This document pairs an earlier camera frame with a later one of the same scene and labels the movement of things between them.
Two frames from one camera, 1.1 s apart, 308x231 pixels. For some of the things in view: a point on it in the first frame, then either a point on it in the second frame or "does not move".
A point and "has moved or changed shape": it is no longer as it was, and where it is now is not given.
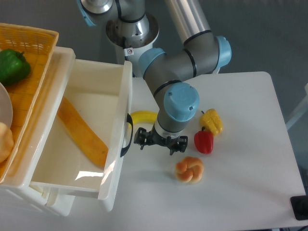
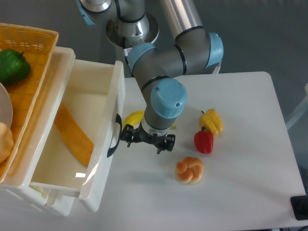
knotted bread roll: [189, 170] does not move
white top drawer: [89, 134] has moved or changed shape
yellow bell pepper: [211, 121] does not move
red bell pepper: [204, 141] does not move
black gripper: [152, 137] -> [130, 134]
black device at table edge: [300, 206] does not move
